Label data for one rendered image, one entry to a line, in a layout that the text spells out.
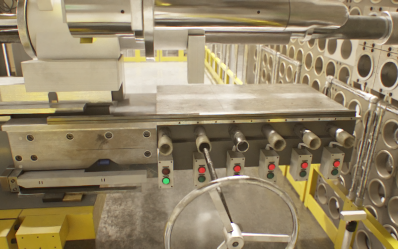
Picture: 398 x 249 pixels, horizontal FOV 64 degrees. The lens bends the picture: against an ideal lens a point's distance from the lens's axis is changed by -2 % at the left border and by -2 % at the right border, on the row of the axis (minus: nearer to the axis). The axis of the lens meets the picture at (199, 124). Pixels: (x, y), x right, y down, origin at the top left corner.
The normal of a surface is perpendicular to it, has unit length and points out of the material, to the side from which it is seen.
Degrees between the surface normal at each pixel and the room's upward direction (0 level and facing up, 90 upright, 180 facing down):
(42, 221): 0
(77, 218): 90
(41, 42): 68
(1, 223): 0
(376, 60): 90
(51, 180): 90
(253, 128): 90
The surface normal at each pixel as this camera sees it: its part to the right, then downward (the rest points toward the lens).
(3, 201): 0.02, -0.93
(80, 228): 0.12, 0.37
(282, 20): 0.11, 0.65
